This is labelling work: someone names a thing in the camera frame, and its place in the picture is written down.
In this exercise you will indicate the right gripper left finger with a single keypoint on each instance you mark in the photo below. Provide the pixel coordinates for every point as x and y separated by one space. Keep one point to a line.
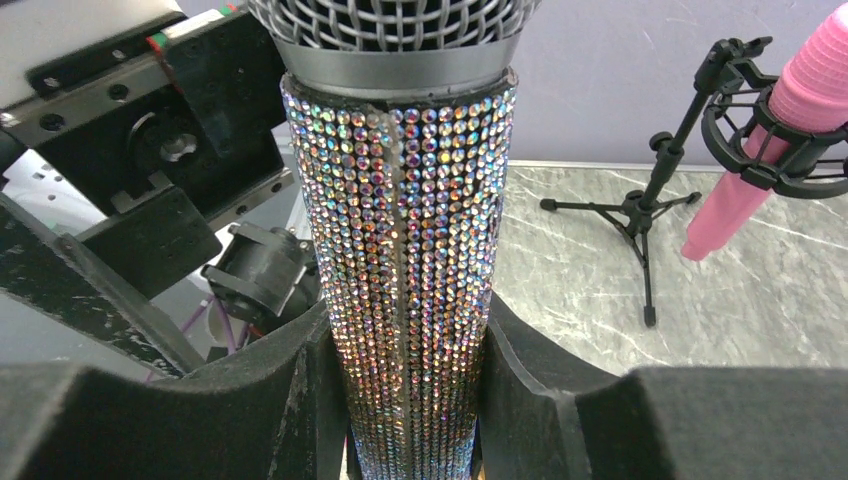
273 410

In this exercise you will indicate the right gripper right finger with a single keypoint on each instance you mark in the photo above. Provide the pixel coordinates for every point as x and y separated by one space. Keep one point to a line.
547 414

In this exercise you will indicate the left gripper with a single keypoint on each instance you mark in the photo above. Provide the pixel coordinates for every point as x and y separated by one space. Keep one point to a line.
167 129

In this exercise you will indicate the rhinestone silver microphone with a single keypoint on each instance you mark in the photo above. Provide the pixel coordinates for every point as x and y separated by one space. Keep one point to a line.
401 115

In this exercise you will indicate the pink microphone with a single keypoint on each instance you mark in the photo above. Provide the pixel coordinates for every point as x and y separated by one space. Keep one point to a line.
768 132

